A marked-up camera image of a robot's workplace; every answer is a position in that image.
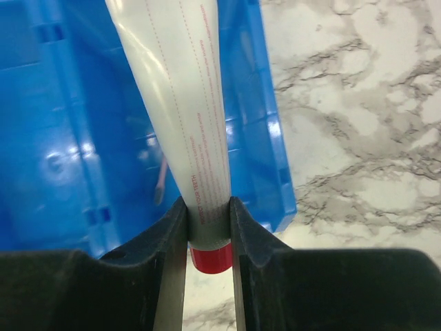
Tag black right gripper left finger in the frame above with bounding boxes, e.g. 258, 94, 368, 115
1, 199, 187, 330

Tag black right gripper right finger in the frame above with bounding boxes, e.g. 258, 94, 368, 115
230, 197, 440, 330

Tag blue plastic divided bin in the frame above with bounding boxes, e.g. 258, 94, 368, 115
1, 1, 296, 257

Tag toothpaste tube red cap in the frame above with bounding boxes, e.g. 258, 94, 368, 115
106, 1, 232, 274

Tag pink toothbrush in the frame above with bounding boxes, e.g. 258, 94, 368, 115
154, 155, 168, 205

